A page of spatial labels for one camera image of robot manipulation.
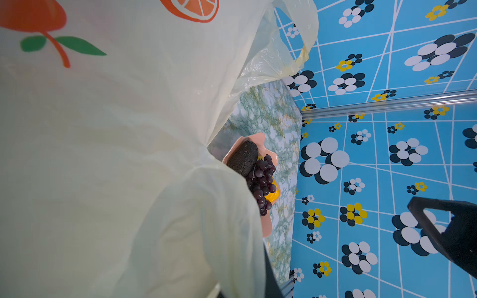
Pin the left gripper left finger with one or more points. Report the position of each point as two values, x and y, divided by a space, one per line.
250 275

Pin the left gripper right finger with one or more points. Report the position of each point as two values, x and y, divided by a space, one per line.
458 242

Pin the purple grape bunch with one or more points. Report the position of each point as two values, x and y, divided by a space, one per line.
259 182

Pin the dark avocado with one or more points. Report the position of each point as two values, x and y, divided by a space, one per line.
244 158

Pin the pink scalloped fruit bowl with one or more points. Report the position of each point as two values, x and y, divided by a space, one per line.
259 140

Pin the cream printed plastic bag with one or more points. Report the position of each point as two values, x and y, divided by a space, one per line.
107 109

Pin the yellow bell pepper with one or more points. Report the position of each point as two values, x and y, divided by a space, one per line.
274 196

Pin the right aluminium corner post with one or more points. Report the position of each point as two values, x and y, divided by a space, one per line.
461 97

